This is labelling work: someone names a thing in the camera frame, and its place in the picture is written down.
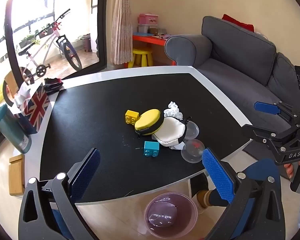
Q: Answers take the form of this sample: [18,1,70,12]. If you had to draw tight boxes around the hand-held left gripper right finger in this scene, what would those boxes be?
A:
[201,147,284,240]

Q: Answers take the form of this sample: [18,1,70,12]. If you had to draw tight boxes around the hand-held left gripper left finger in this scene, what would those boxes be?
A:
[18,147,101,240]

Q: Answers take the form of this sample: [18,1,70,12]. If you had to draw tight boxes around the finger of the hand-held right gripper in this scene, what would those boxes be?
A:
[254,101,300,128]
[241,124,300,166]

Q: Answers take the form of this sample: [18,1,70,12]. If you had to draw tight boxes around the pink plastic basin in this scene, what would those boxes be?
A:
[144,192,198,239]

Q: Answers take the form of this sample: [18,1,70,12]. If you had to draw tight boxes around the blue building block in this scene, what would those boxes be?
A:
[144,141,160,158]

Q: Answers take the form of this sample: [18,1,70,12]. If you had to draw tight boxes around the person's right hand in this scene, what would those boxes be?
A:
[284,159,300,184]

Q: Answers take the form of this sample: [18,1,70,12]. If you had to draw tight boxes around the dark grey rug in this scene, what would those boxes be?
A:
[242,142,267,158]

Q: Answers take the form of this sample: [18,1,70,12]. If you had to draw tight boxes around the person's foot in tan sock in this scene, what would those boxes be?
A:
[191,173,215,209]

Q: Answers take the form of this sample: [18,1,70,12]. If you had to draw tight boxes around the clear plastic container red bits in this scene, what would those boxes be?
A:
[181,140,205,164]

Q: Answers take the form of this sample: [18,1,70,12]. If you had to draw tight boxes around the small crumpled white tissue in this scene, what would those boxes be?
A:
[169,141,186,151]

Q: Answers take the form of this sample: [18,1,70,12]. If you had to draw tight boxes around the clear round plastic container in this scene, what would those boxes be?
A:
[184,121,200,140]

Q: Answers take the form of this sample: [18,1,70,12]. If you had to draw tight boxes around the grey fabric sofa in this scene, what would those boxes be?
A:
[164,16,300,155]

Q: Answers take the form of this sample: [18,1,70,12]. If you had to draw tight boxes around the white padded pouch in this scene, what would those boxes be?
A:
[152,116,188,147]

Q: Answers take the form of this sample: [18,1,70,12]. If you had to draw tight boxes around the wooden block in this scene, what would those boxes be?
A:
[9,154,25,195]

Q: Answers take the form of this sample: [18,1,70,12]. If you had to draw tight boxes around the yellow building block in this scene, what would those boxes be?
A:
[125,110,140,125]

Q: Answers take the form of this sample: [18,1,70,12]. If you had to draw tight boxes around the flag print tissue box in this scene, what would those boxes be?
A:
[14,85,50,134]

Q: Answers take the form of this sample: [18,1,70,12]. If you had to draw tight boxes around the red cushion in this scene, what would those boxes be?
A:
[222,14,254,32]

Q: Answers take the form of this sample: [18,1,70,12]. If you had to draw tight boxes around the teal bottle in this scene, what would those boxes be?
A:
[0,104,32,154]

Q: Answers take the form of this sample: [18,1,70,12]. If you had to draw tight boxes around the black gloves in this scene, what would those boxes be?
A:
[44,78,65,95]

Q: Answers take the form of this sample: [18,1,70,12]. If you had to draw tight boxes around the white bicycle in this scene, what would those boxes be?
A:
[2,8,83,108]

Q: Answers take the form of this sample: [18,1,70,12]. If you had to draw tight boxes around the yellow plastic stool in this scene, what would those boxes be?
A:
[128,49,153,68]

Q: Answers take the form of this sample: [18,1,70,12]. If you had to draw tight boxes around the red desk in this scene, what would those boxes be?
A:
[132,32,177,67]

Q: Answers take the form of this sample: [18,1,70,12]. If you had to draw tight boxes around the grey storage box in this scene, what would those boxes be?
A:
[138,24,157,33]

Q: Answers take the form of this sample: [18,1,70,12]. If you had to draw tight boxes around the railing planters with plants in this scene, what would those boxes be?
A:
[19,25,54,48]

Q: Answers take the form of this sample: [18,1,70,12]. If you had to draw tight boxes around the pink storage box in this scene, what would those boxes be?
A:
[139,14,158,25]

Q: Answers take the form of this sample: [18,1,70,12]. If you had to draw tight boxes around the beige patterned curtain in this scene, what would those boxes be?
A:
[111,0,134,68]

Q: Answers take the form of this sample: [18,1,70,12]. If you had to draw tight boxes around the black door frame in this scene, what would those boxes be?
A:
[91,0,108,68]

